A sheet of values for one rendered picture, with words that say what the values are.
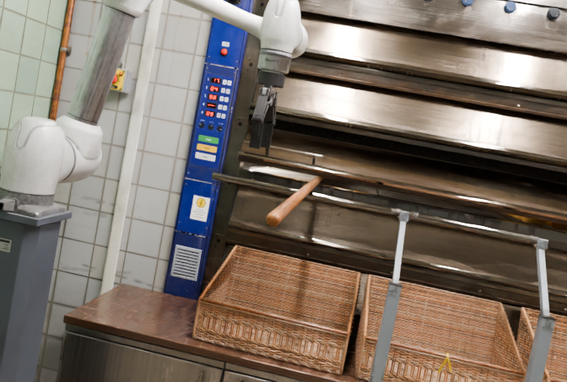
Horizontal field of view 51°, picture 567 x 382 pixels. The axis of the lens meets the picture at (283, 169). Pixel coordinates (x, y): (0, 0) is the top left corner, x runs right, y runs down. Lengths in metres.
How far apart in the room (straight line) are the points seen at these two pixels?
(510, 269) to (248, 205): 1.12
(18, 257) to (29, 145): 0.32
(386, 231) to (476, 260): 0.39
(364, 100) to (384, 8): 0.40
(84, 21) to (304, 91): 1.04
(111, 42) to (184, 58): 0.74
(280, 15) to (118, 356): 1.33
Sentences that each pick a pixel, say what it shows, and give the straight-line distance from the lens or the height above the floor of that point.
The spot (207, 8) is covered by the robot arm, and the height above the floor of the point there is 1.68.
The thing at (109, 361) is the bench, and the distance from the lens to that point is 2.33.
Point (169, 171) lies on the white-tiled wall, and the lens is 2.70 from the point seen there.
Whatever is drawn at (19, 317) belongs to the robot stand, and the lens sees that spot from 1.94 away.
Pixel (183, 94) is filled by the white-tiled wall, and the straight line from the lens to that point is 2.69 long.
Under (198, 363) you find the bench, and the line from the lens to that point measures 2.23.
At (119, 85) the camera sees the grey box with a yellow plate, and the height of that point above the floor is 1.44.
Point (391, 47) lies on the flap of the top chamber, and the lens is 2.60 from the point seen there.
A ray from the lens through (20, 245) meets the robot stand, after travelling 1.87.
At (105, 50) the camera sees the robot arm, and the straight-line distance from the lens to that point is 2.02.
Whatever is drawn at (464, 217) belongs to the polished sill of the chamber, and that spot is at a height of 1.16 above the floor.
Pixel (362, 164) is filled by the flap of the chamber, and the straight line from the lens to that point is 2.52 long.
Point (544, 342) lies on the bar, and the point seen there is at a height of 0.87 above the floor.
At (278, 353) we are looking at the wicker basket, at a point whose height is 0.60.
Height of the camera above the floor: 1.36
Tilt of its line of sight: 3 degrees down
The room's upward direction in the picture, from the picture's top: 11 degrees clockwise
